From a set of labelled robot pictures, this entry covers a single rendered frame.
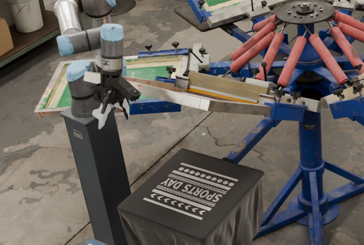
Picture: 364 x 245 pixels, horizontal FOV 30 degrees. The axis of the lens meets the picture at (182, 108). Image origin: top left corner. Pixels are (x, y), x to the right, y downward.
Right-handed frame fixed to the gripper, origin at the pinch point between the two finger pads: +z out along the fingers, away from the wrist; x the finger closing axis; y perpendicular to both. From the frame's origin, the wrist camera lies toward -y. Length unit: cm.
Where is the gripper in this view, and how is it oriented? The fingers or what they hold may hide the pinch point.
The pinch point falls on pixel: (115, 125)
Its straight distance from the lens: 241.2
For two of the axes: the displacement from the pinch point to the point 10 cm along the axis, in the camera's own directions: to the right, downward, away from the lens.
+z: -0.4, 9.6, 2.9
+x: -5.8, 2.1, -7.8
